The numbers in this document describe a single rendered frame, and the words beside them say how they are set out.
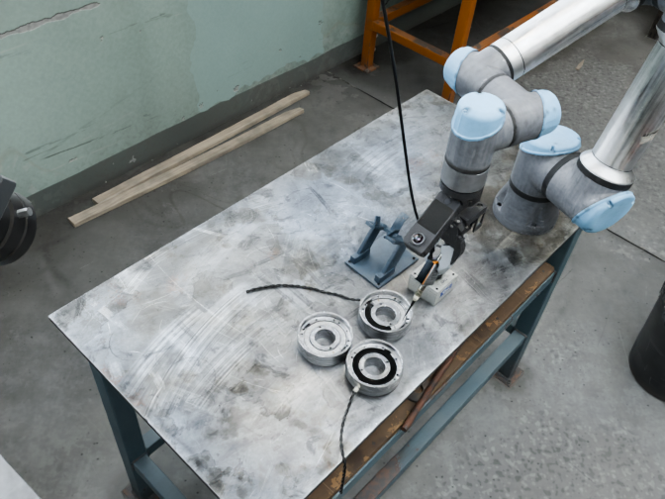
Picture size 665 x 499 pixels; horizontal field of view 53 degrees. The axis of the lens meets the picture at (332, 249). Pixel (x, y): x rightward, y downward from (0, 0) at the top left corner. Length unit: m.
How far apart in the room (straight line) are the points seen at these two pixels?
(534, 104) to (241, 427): 0.72
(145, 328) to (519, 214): 0.84
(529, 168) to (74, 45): 1.66
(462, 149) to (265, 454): 0.59
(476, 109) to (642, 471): 1.52
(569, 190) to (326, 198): 0.54
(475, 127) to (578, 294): 1.68
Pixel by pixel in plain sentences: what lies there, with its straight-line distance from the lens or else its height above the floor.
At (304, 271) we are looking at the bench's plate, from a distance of 1.39.
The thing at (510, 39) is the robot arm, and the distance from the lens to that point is 1.23.
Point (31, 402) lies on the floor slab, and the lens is 2.27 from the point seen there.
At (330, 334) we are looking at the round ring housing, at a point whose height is 0.82.
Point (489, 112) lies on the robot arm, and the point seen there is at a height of 1.28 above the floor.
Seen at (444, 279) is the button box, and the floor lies 0.85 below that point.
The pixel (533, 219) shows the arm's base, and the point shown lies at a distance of 1.57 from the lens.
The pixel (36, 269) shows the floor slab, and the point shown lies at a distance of 2.61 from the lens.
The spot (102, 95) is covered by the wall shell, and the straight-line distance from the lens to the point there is 2.70.
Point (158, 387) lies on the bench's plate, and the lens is 1.24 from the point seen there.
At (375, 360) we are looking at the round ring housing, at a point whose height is 0.82.
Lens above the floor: 1.84
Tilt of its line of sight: 46 degrees down
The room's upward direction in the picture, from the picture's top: 6 degrees clockwise
